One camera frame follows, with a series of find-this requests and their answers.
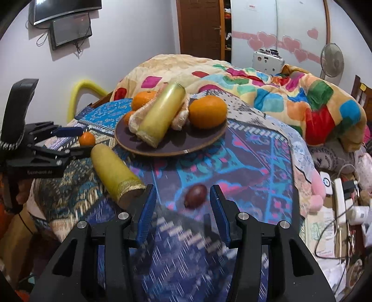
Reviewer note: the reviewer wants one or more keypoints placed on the yellow foam tube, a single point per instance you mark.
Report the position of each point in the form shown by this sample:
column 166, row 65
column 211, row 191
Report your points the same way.
column 75, row 90

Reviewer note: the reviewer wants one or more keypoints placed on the peeled pomelo segment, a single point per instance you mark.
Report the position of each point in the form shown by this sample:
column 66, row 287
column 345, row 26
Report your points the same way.
column 180, row 117
column 136, row 121

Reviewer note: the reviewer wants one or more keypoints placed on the black wall television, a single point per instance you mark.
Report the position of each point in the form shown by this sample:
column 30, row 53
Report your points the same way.
column 66, row 8

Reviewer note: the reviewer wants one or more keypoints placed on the white suitcase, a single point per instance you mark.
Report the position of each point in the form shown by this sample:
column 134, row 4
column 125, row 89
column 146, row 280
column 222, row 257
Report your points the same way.
column 267, row 61

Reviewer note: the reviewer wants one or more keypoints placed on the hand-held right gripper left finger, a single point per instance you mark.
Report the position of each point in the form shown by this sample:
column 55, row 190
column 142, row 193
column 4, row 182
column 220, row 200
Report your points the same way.
column 146, row 215

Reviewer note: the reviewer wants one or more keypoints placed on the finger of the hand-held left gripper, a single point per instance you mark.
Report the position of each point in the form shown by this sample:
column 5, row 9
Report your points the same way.
column 72, row 154
column 69, row 132

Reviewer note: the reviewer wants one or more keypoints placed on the colourful patchwork quilt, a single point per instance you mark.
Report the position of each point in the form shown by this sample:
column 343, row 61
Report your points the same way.
column 290, row 98

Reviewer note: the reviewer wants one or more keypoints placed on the white bottle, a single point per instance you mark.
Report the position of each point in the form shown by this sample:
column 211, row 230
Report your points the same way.
column 359, row 215

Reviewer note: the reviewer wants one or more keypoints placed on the large orange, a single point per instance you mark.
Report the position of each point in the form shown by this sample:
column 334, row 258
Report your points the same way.
column 207, row 111
column 142, row 100

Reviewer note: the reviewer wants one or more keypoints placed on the brown wooden door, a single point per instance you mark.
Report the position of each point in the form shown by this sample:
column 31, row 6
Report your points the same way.
column 200, row 29

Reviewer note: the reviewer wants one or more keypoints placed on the small black wall screen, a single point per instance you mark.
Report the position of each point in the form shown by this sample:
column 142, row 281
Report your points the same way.
column 71, row 30

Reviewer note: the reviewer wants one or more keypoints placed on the wooden bed headboard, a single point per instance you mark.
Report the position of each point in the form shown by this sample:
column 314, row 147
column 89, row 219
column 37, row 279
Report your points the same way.
column 363, row 93

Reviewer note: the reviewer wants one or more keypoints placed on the purple plate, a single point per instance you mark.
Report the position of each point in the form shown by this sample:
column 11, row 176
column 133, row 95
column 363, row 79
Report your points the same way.
column 186, row 140

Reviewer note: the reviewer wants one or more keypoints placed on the pink plush toy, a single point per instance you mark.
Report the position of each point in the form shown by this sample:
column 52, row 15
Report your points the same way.
column 317, row 194

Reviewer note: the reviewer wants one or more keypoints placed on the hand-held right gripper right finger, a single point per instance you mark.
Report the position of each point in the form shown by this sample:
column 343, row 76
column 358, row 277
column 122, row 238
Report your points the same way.
column 218, row 215

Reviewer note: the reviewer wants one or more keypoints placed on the brown oval fruit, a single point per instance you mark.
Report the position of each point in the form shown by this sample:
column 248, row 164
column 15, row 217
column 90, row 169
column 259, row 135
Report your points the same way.
column 196, row 196

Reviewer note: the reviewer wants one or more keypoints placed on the white round device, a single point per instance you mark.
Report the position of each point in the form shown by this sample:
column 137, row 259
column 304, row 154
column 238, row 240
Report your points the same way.
column 326, row 183

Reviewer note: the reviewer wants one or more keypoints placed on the white power strip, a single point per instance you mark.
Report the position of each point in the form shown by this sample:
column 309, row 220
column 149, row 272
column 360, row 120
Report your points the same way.
column 339, row 197

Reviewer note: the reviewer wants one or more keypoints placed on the grey patterned cloth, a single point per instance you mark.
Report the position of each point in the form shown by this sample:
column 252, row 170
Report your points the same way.
column 328, row 156

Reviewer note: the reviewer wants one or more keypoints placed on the standing electric fan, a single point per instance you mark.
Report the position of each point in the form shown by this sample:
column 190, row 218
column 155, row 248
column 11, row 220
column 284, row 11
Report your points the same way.
column 332, row 61

